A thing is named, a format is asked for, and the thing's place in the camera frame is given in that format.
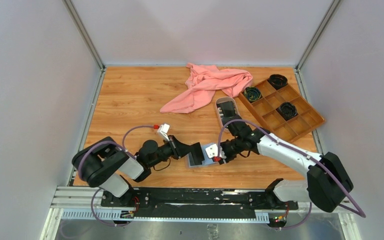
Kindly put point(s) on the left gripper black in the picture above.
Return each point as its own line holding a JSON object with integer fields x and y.
{"x": 178, "y": 149}

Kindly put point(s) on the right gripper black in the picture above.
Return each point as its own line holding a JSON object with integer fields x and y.
{"x": 222, "y": 161}

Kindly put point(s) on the pink card holder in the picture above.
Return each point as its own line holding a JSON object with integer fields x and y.
{"x": 206, "y": 162}

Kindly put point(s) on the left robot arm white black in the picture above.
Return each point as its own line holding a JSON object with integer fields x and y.
{"x": 97, "y": 165}

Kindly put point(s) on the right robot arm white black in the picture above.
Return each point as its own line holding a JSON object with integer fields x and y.
{"x": 328, "y": 184}

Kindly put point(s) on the pink oval card tray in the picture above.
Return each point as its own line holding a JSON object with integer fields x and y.
{"x": 226, "y": 108}

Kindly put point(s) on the brown divided wooden tray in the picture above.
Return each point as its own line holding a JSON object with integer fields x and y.
{"x": 264, "y": 111}

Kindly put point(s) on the dark green coiled item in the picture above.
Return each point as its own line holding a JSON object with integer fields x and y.
{"x": 252, "y": 94}

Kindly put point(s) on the black coiled item near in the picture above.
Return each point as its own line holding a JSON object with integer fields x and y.
{"x": 287, "y": 111}

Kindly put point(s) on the pink cloth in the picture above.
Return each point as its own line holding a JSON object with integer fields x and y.
{"x": 202, "y": 84}

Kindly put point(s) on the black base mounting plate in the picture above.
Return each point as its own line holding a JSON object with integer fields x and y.
{"x": 197, "y": 203}

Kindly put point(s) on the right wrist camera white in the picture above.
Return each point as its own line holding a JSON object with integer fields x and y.
{"x": 212, "y": 150}

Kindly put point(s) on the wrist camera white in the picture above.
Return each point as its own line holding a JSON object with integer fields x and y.
{"x": 212, "y": 150}
{"x": 163, "y": 130}

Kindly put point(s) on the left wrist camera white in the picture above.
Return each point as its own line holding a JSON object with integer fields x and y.
{"x": 163, "y": 130}

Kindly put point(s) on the aluminium rail frame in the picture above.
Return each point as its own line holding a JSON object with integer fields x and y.
{"x": 76, "y": 214}

